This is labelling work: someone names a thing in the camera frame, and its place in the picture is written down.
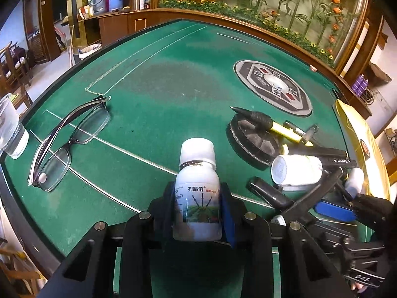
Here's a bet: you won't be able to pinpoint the black round lid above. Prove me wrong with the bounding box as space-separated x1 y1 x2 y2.
226 114 279 171

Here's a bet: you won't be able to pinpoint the wooden chair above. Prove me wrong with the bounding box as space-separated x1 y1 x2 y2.
1 41 33 108

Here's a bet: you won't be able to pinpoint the purple bottles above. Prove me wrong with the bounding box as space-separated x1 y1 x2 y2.
352 74 368 96

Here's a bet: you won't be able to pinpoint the artificial flower display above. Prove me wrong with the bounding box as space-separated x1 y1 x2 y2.
160 0 367 67

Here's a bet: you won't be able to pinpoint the white medicine bottle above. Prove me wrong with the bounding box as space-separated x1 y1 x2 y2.
270 155 323 186

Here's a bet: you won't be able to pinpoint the black marker pen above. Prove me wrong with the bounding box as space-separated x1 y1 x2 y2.
285 143 357 168

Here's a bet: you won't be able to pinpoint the yellow storage box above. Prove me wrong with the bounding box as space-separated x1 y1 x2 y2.
334 100 390 200

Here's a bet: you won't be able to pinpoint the yellow black pen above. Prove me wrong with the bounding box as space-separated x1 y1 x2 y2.
230 106 314 147

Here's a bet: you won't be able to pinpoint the dark framed eyeglasses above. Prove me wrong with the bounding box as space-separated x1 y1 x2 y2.
28 95 111 192

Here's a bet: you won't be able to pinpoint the white pesticide bottle green label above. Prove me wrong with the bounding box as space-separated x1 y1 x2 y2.
172 138 222 241

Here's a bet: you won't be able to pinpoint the clear plastic water cup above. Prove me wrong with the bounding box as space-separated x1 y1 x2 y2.
0 93 29 159

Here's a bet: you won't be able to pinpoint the mahjong table centre control panel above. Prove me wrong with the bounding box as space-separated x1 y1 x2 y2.
233 60 313 117

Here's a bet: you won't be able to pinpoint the white bowl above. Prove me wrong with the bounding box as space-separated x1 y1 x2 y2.
78 43 102 60

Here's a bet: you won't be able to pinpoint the right hand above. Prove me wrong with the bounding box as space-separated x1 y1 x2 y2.
351 283 367 293

